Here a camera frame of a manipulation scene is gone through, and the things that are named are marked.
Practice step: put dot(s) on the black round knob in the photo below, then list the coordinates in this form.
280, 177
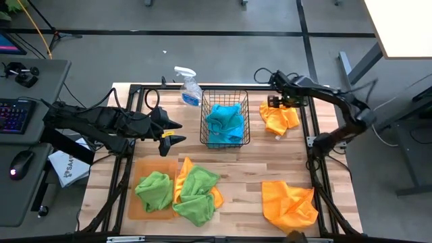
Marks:
43, 211

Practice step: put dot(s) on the dark grey desk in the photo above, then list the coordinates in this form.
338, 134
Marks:
415, 135

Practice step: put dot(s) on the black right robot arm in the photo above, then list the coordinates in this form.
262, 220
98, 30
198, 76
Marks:
337, 98

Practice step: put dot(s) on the clear glass cleaner spray bottle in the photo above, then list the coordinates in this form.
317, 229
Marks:
190, 91

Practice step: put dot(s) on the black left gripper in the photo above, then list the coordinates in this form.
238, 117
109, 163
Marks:
148, 126

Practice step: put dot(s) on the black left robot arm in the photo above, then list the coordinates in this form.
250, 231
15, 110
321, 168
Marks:
98, 123

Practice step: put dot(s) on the green microfiber towel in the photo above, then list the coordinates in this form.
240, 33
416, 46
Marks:
155, 190
197, 199

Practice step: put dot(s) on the backlit black keyboard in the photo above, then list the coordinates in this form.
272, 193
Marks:
15, 116

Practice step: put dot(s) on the teal microfiber towel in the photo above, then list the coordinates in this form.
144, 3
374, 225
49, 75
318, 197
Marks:
229, 138
222, 116

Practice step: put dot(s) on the grey table leg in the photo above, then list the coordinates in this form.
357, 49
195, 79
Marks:
361, 65

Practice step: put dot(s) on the white table top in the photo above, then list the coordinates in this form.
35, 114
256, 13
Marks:
401, 27

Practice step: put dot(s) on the black aluminium table frame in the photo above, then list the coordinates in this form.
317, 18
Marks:
135, 88

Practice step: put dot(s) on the silver metal bracket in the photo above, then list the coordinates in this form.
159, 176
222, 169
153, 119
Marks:
125, 239

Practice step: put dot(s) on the black clamp mount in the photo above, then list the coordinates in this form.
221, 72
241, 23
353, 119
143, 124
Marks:
22, 76

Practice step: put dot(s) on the orange microfiber towel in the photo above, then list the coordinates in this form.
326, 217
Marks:
280, 121
180, 179
287, 206

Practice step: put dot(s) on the monitor with pink screen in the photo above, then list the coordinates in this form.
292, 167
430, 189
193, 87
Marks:
8, 44

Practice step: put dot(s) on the green plant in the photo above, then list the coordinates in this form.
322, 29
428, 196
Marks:
13, 6

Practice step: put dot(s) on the black computer mouse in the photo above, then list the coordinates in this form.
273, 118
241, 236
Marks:
21, 165

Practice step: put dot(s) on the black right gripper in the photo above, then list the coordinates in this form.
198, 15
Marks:
293, 99

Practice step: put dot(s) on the black floor tripod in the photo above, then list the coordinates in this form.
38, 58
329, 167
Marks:
55, 35

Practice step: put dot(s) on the white printed bag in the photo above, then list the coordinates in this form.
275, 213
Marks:
67, 165

